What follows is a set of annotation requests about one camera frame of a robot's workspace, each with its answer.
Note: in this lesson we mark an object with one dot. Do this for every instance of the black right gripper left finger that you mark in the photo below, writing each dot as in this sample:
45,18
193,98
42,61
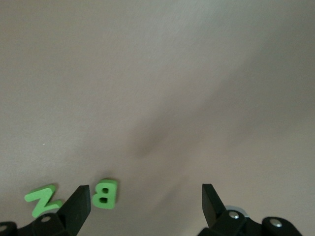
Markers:
73,216

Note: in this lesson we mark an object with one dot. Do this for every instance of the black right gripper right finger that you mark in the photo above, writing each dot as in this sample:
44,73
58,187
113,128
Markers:
216,221

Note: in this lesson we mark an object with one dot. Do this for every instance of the green letter N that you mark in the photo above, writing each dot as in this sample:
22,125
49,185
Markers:
45,200

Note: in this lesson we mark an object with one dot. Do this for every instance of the green letter B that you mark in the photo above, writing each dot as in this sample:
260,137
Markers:
112,196

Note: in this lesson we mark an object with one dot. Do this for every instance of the brown table mat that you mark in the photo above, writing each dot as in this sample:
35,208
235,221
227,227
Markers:
157,73

